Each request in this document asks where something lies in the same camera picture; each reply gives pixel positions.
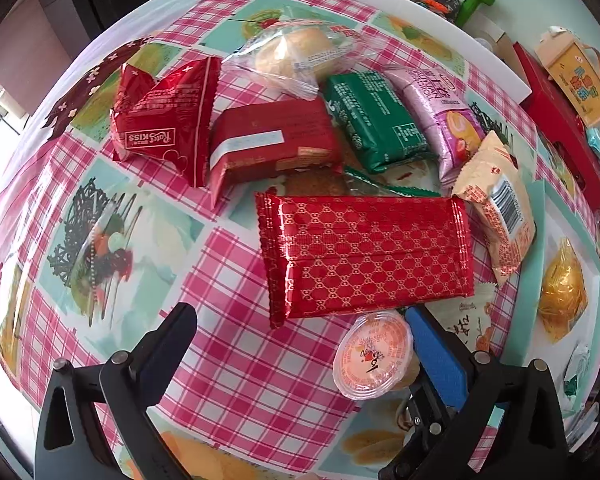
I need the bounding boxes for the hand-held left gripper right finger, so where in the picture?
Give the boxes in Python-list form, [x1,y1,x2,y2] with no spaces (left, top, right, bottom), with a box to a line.
[377,305,581,480]

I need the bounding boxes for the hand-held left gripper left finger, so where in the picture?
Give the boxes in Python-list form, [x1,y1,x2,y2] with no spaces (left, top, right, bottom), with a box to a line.
[34,302,198,480]

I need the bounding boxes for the orange jelly cup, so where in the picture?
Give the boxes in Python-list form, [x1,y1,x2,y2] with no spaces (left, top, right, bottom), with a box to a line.
[332,310,413,401]

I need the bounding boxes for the white tray with teal rim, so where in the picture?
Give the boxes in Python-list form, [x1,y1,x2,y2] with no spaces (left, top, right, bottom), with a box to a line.
[517,180,600,441]

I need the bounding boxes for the red gold-patterned snack packet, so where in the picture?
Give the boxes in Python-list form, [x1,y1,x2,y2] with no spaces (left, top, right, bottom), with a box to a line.
[254,191,477,330]

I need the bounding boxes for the clear cracker packet green ends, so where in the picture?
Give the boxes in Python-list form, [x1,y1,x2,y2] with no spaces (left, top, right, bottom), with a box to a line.
[342,165,443,198]

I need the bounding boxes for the beige barcode snack packet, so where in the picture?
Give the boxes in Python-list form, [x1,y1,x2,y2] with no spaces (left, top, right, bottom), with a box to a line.
[452,131,537,288]

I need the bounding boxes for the green and white snack packet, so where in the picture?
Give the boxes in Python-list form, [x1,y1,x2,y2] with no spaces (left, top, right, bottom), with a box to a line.
[562,342,593,408]

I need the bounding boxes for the yellow snack packet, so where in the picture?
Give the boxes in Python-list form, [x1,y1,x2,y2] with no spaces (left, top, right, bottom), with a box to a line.
[537,237,590,343]

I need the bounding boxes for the red biscuit pack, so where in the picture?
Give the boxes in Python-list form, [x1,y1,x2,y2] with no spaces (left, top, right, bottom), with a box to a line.
[207,99,345,208]

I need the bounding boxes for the dark red heart-print snack packet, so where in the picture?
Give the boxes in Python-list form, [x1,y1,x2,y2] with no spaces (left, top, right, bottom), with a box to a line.
[109,56,223,188]

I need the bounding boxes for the pink snack packet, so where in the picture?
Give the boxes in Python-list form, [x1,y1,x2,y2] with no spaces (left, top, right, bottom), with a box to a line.
[385,62,486,188]

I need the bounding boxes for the red gift box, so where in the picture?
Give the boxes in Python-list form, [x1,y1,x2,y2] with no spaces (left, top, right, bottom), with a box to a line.
[512,42,600,216]

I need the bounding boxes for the clear bread packet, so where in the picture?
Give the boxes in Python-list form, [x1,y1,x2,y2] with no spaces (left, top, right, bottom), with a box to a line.
[222,21,376,102]

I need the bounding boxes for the brown cardboard box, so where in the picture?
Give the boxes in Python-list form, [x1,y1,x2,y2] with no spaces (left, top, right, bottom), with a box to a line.
[472,15,520,61]

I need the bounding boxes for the dark cabinet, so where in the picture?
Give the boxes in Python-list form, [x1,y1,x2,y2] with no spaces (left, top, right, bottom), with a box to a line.
[0,0,106,116]

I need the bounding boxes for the green dumbbell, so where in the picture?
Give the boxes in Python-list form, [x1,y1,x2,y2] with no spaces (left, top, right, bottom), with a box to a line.
[454,0,496,28]

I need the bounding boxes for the colourful toy pack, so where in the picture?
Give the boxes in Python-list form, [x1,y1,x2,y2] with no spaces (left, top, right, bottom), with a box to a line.
[415,0,463,22]

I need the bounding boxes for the yellow carton with handle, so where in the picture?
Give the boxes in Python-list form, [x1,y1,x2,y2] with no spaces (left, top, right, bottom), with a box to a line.
[536,27,600,128]

